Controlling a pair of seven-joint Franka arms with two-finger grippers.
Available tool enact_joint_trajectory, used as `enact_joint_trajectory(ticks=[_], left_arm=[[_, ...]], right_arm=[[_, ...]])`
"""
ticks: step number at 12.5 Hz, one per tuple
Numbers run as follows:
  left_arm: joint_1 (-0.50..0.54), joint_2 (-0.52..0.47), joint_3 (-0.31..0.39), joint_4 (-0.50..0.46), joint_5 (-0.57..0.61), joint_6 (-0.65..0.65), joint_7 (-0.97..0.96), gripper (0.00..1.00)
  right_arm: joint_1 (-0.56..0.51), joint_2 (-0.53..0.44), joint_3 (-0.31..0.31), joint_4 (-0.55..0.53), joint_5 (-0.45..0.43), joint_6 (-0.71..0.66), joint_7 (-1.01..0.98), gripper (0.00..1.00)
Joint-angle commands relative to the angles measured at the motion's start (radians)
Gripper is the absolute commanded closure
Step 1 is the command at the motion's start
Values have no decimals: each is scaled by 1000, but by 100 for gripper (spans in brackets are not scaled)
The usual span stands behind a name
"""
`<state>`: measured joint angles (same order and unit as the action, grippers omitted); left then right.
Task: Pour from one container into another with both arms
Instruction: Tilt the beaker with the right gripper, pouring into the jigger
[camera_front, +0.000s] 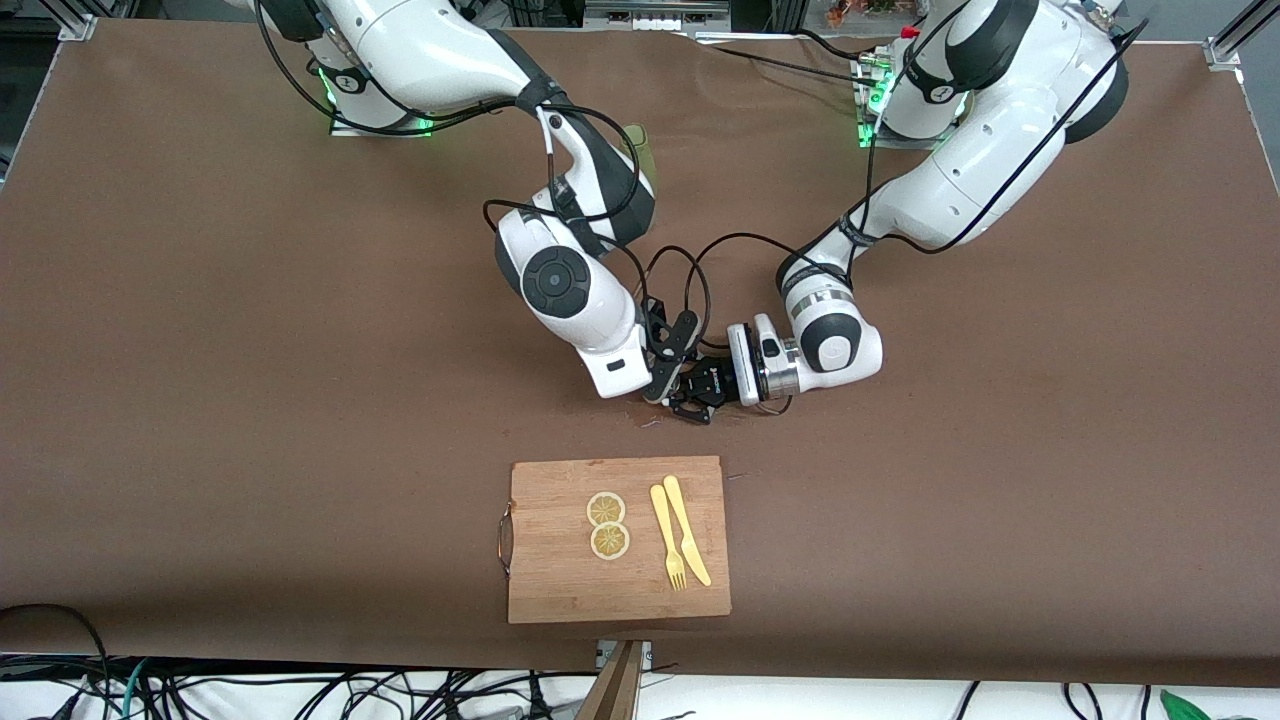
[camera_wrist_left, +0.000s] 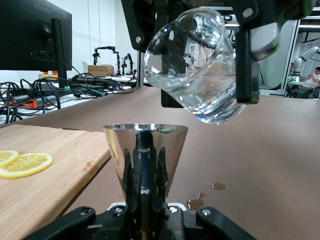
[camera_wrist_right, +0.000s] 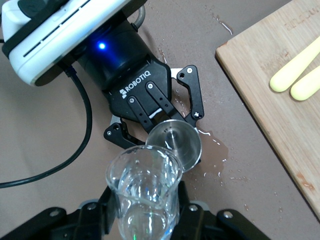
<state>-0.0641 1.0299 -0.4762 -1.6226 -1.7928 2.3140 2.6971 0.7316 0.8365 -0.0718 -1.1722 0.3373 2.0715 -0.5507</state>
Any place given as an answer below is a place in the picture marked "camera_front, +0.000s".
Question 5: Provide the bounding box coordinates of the green sleeved glass bottle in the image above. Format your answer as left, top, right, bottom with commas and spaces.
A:
622, 124, 659, 201

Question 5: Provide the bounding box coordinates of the yellow plastic knife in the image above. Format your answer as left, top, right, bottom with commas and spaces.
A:
663, 475, 713, 587

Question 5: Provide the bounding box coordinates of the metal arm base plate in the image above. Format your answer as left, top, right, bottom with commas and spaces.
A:
330, 105, 436, 138
857, 55, 946, 151

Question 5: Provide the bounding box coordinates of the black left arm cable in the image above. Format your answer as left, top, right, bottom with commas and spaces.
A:
645, 0, 1149, 351

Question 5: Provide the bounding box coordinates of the aluminium frame corner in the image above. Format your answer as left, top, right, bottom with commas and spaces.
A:
1205, 0, 1280, 69
55, 0, 101, 41

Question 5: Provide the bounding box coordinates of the wooden cutting board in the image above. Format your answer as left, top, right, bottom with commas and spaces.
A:
498, 455, 732, 625

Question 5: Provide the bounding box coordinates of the wooden post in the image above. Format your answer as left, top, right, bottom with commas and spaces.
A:
578, 640, 646, 720

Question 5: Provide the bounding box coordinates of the teal floor cable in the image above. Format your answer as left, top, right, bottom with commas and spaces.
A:
118, 658, 151, 720

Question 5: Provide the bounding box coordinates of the black base power cable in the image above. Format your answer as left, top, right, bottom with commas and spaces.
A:
688, 36, 886, 91

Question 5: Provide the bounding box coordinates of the black looped floor cable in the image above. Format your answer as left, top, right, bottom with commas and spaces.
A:
0, 603, 111, 720

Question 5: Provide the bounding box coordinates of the brown paper table cover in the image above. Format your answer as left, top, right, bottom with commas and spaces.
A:
0, 18, 1280, 691

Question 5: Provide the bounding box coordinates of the yellow plastic fork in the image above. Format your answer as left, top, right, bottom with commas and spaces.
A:
650, 484, 688, 592

